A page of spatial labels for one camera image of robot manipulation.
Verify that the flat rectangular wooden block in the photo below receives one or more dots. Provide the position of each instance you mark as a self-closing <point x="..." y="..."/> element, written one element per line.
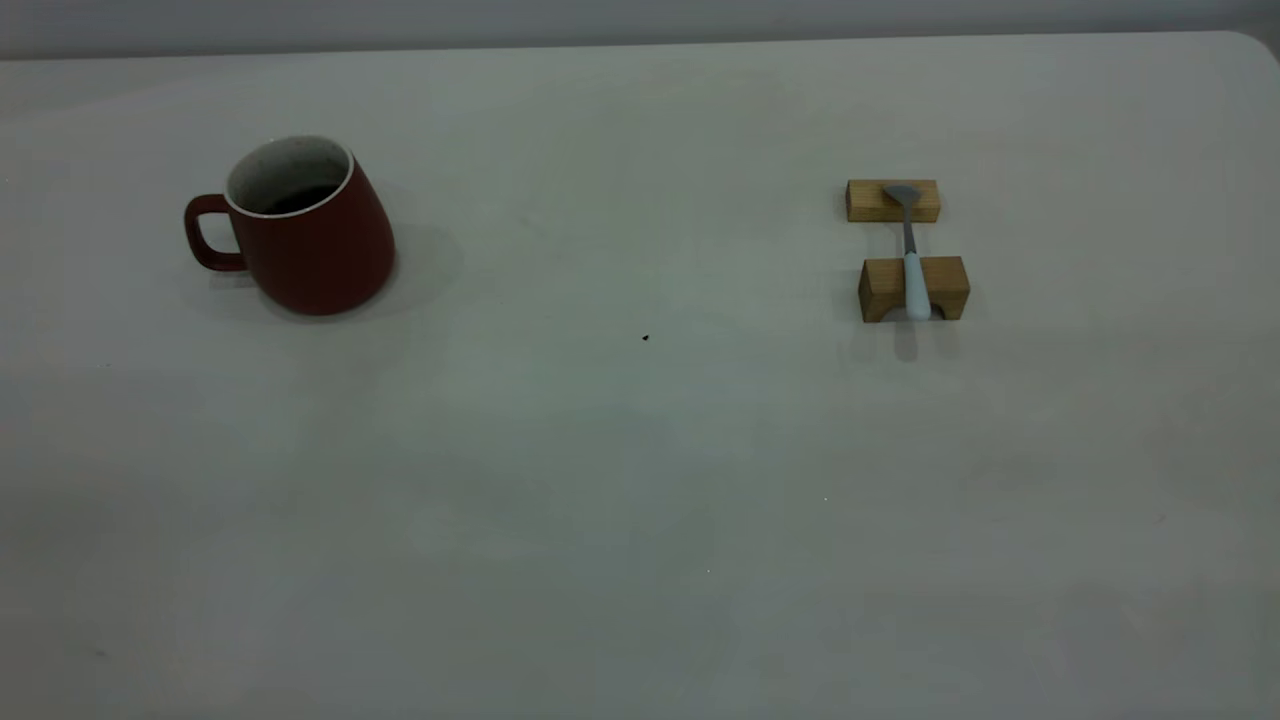
<point x="865" y="203"/>

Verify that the red ceramic mug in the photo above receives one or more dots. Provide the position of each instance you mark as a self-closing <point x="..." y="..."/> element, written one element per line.
<point x="320" y="260"/>

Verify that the arched wooden block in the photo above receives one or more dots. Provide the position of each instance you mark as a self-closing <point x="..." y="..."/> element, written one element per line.
<point x="950" y="285"/>

